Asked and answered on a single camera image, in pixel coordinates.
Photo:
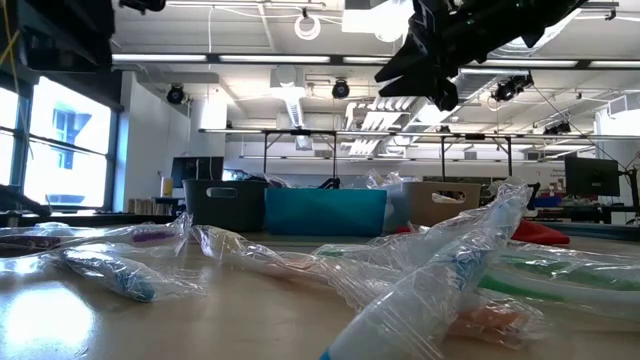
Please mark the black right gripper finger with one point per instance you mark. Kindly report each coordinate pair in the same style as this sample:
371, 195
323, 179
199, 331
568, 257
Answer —
407, 60
420, 85

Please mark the red plastic bin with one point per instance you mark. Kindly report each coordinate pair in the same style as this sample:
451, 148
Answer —
540, 234

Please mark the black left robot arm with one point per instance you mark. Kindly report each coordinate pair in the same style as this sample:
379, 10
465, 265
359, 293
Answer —
70, 40

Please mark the black background robot arm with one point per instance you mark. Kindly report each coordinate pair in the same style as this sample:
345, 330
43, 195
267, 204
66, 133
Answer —
330, 184
535, 192

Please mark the fluorescent ceiling light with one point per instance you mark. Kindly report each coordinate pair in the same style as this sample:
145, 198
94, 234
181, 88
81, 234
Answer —
275, 59
160, 58
615, 64
367, 60
530, 63

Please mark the light grey plastic bin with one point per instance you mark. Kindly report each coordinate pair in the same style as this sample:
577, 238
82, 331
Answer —
420, 212

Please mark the teal plastic bin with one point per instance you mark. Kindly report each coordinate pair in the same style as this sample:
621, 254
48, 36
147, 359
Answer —
325, 210

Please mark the white air vent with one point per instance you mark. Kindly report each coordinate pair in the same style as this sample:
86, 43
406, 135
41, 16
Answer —
622, 105

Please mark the black monitor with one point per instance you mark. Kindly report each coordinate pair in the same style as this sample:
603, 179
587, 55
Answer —
592, 177
197, 172

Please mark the dark grey plastic bin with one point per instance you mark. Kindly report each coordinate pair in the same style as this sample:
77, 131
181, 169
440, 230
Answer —
245, 205

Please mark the wrapped orange toothbrush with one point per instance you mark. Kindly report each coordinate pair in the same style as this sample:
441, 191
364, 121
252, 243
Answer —
280, 270

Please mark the wrapped green toothbrush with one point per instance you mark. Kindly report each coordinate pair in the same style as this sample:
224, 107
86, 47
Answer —
575, 275
550, 296

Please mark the yellow container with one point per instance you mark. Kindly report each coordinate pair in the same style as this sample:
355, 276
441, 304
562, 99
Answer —
166, 187

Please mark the wooden rack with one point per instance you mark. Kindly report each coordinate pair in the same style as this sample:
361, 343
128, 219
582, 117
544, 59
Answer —
145, 206

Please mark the wrapped purple toothbrush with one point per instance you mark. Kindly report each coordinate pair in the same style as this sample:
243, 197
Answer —
152, 236

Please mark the bright window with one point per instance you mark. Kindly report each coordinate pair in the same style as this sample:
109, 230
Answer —
65, 150

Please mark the black camera cluster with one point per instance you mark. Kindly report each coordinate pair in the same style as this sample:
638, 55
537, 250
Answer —
510, 89

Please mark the round black camera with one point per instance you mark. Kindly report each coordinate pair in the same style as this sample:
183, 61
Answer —
175, 95
341, 90

